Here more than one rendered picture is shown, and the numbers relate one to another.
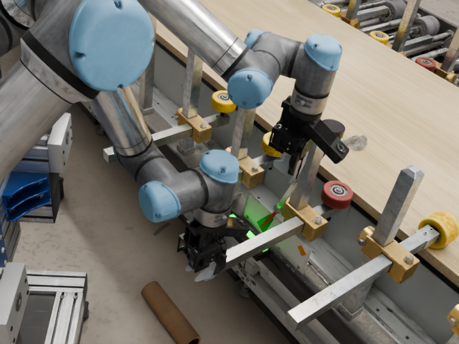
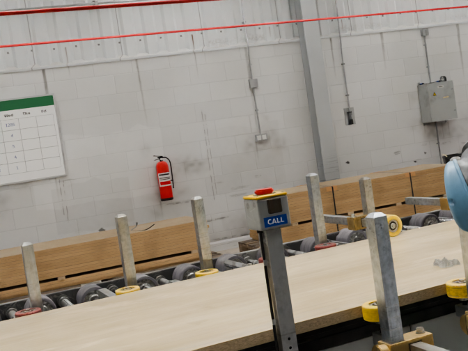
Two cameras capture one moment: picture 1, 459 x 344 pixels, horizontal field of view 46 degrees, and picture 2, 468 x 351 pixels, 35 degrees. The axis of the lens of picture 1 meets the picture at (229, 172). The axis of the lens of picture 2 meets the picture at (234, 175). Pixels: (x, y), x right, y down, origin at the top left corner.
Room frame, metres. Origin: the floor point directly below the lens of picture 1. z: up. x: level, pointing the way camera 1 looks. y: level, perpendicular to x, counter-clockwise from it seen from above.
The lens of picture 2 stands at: (1.11, 1.79, 1.35)
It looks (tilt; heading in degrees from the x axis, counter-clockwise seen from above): 3 degrees down; 291
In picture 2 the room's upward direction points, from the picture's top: 8 degrees counter-clockwise
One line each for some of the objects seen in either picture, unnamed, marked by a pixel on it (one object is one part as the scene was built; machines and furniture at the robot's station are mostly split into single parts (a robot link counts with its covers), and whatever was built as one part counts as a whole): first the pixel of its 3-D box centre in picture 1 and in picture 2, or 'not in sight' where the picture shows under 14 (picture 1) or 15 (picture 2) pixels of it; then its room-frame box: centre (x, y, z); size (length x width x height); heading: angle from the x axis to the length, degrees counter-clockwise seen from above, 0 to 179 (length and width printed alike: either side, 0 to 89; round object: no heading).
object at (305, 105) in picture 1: (308, 99); not in sight; (0.99, -0.14, 1.23); 0.08 x 0.08 x 0.05
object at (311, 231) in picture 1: (302, 216); not in sight; (1.05, -0.21, 0.85); 0.13 x 0.06 x 0.05; 44
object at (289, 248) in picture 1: (274, 231); not in sight; (1.07, -0.15, 0.75); 0.26 x 0.01 x 0.10; 44
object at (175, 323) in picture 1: (170, 315); not in sight; (1.24, 0.13, 0.04); 0.30 x 0.08 x 0.08; 44
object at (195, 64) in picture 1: (190, 101); (390, 318); (1.42, 0.16, 0.90); 0.03 x 0.03 x 0.48; 44
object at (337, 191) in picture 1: (333, 204); not in sight; (1.11, -0.29, 0.85); 0.08 x 0.08 x 0.11
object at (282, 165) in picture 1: (284, 168); not in sight; (0.99, -0.12, 1.04); 0.06 x 0.03 x 0.09; 64
